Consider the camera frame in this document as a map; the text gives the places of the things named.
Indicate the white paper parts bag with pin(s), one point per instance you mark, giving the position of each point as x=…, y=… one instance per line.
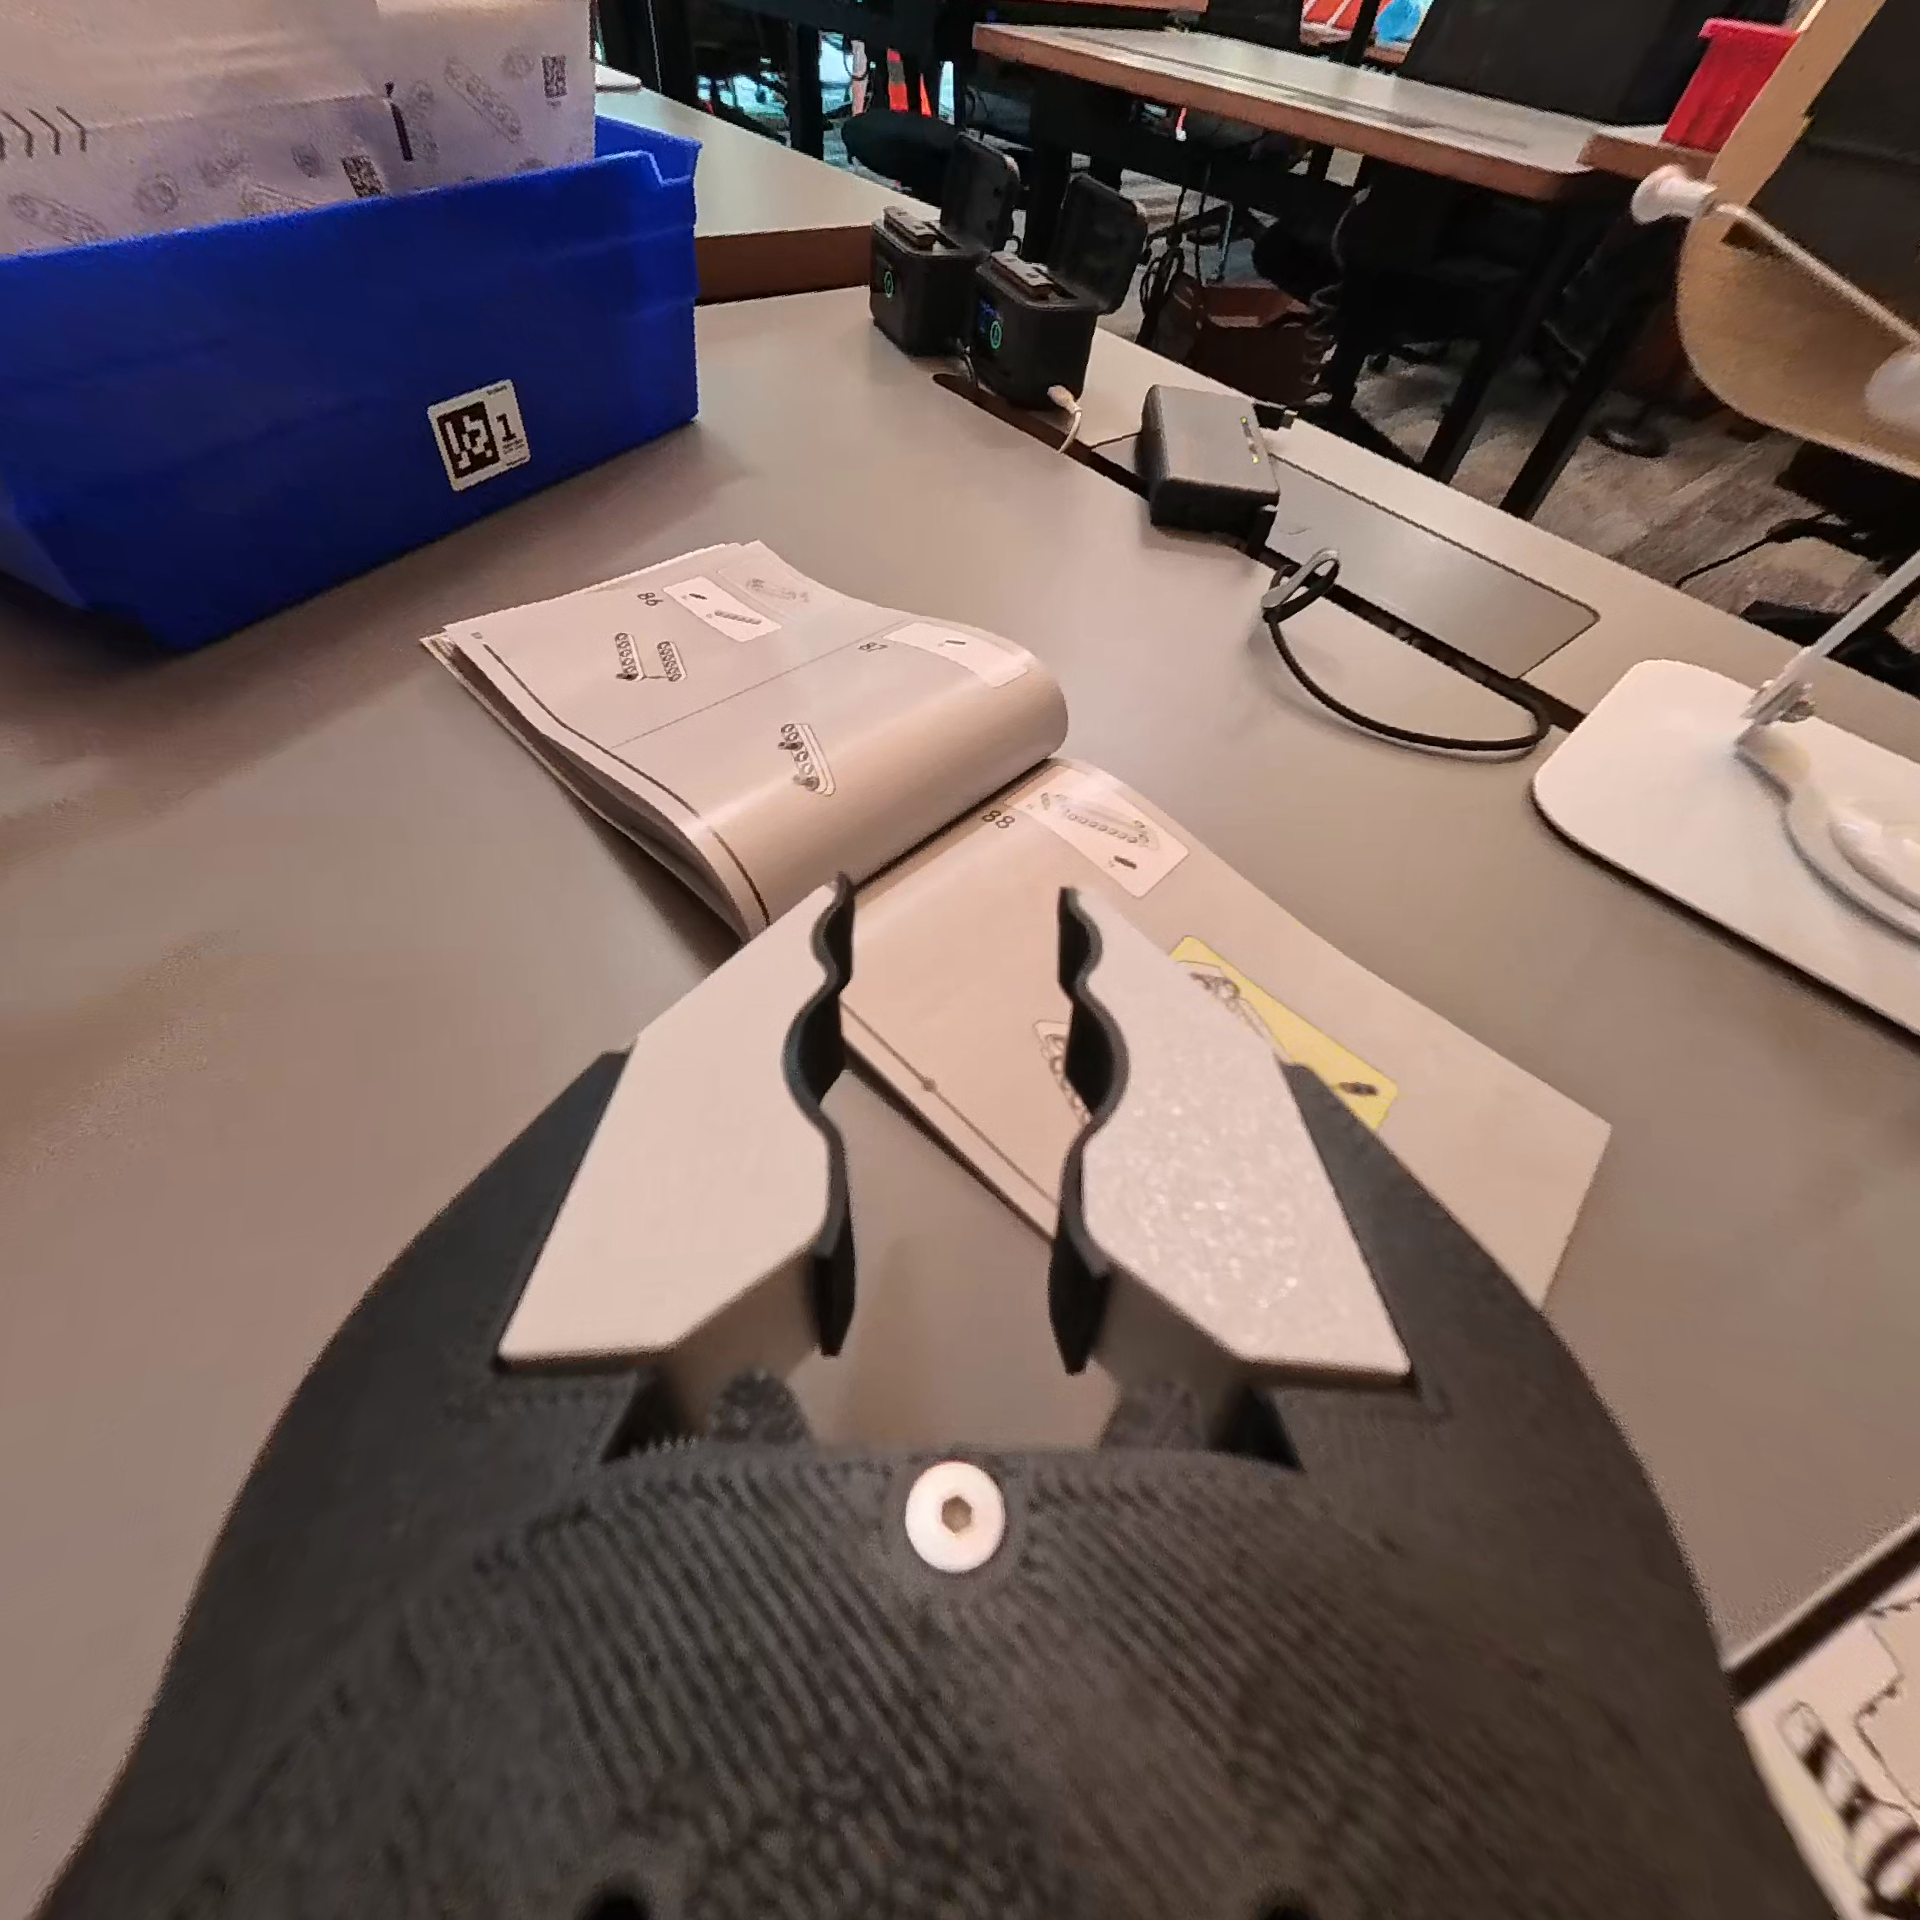
x=181, y=181
x=480, y=77

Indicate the red plastic bin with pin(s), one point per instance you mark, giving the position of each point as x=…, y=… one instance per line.
x=1724, y=84

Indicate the blue plastic bin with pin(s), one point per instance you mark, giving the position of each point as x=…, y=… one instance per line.
x=226, y=422

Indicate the background wooden table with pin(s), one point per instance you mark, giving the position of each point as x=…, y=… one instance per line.
x=1290, y=100

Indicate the instruction booklet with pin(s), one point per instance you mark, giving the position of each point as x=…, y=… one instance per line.
x=840, y=750

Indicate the white tablet stand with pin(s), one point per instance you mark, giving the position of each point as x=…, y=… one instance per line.
x=1666, y=811

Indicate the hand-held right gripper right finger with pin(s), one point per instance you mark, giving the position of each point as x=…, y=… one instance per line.
x=1230, y=1200

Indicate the zebra sticker sheet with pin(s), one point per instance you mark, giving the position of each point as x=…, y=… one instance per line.
x=1846, y=1756

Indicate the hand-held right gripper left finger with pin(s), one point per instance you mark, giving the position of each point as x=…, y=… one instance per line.
x=676, y=1200

